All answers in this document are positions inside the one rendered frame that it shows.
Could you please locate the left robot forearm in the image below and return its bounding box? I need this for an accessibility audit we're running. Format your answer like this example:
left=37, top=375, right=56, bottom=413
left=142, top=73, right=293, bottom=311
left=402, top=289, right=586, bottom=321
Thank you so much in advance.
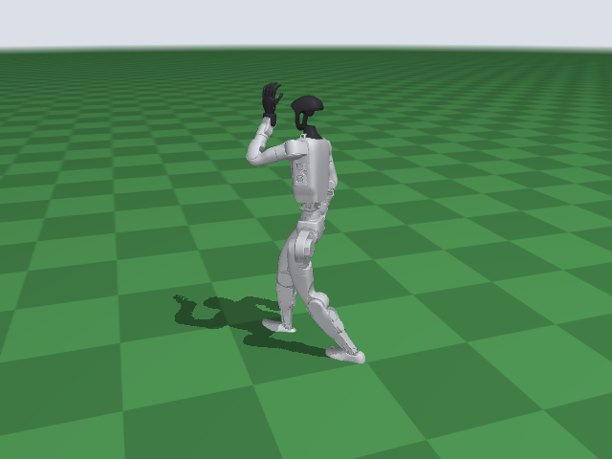
left=247, top=117, right=276, bottom=160

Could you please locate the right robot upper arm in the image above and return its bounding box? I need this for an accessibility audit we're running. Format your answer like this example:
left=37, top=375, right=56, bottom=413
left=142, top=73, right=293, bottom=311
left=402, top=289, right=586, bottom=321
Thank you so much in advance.
left=326, top=140, right=338, bottom=191

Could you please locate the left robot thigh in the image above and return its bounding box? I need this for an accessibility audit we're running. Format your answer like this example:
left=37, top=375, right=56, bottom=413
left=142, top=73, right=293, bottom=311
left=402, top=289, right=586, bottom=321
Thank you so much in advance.
left=288, top=230, right=329, bottom=310

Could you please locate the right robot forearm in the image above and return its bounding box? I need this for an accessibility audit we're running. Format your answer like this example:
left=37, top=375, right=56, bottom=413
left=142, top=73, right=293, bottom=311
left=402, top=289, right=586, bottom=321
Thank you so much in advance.
left=316, top=190, right=334, bottom=221

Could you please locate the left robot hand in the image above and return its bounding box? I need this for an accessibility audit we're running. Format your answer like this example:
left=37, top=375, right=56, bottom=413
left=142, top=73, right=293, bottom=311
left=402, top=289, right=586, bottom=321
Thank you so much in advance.
left=262, top=82, right=283, bottom=127

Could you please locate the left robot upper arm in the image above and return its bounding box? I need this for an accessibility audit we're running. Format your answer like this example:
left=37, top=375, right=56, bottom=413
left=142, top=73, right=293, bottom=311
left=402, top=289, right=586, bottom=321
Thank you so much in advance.
left=246, top=140, right=308, bottom=167

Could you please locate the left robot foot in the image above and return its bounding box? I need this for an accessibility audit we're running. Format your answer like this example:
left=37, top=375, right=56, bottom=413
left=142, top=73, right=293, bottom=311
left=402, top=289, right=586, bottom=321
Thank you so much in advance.
left=325, top=346, right=366, bottom=363

